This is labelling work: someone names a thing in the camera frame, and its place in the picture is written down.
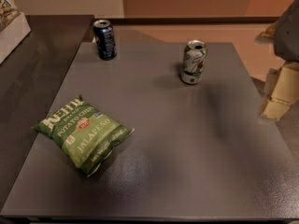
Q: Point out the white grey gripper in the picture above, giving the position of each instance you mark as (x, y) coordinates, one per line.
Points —
(288, 34)

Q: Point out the green white 7up can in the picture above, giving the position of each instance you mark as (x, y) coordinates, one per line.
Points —
(194, 58)

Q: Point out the blue pepsi can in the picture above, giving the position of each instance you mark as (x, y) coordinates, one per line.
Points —
(105, 41)

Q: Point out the green jalapeno chips bag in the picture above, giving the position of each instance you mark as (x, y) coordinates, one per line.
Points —
(85, 134)

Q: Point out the white snack box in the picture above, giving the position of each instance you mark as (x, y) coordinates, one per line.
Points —
(13, 27)

